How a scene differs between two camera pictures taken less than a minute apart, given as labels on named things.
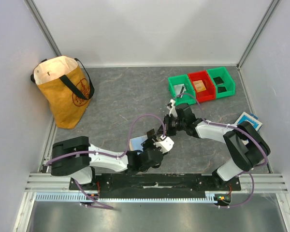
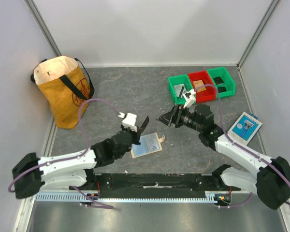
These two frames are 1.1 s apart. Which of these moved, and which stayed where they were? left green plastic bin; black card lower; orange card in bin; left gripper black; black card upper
Moved: left gripper black
Stayed: black card upper; black card lower; left green plastic bin; orange card in bin
